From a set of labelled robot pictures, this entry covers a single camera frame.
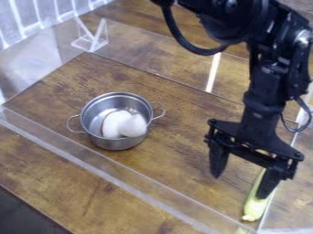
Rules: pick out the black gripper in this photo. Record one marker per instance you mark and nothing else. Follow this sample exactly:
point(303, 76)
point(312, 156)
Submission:
point(252, 140)

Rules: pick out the green handled metal spoon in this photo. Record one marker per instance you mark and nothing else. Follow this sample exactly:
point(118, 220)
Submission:
point(256, 205)

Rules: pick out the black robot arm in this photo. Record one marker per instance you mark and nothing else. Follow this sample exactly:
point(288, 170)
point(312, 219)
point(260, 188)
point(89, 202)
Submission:
point(279, 37)

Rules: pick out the white mushroom toy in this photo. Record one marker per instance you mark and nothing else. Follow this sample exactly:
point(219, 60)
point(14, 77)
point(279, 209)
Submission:
point(122, 124)

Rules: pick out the small steel pot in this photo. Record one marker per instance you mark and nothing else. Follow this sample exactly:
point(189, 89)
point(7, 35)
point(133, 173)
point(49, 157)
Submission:
point(88, 122)

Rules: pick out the clear acrylic triangle stand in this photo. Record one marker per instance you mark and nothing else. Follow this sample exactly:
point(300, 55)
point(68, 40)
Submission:
point(90, 41)

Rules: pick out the clear acrylic enclosure wall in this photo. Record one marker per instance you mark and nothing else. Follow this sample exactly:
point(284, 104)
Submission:
point(201, 216)

